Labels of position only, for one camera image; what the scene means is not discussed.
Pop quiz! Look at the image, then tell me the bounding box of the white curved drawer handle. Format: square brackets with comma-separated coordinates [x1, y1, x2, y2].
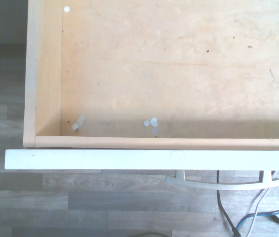
[166, 169, 279, 191]

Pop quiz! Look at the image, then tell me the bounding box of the crumpled white paper scrap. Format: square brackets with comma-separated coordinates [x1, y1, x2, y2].
[71, 115, 87, 131]

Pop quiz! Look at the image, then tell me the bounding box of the blue cable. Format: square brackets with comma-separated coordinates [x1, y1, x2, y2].
[235, 170, 279, 237]

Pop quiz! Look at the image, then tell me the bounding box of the grey cable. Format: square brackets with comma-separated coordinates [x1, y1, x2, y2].
[246, 170, 279, 237]

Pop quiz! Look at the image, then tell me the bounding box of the wooden drawer with white front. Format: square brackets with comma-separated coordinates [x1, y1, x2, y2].
[4, 0, 279, 171]

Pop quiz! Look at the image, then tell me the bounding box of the thin black cable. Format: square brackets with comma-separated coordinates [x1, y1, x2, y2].
[216, 170, 240, 237]

